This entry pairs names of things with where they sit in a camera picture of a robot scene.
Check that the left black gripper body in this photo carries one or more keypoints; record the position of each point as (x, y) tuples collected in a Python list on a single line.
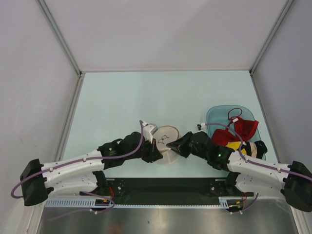
[(144, 152)]

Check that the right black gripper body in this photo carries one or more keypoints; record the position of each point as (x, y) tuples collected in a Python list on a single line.
[(201, 154)]

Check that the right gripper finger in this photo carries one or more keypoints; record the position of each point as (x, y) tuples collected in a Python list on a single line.
[(184, 151), (181, 143)]

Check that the white mesh laundry bag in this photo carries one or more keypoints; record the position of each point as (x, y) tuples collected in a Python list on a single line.
[(163, 136)]

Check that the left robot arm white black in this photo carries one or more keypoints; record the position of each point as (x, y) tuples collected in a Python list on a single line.
[(84, 174)]

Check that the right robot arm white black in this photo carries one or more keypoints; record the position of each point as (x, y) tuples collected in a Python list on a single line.
[(247, 174)]

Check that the red bra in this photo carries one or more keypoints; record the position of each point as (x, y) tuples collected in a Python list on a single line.
[(232, 125)]

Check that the teal transparent plastic basin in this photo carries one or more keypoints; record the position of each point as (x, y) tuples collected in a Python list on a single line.
[(255, 147)]

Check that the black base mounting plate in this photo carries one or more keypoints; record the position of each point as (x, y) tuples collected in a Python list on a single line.
[(167, 191)]

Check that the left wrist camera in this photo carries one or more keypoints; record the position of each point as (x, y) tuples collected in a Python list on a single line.
[(148, 131)]

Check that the white slotted cable duct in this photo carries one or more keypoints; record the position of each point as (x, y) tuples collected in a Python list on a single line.
[(67, 202)]

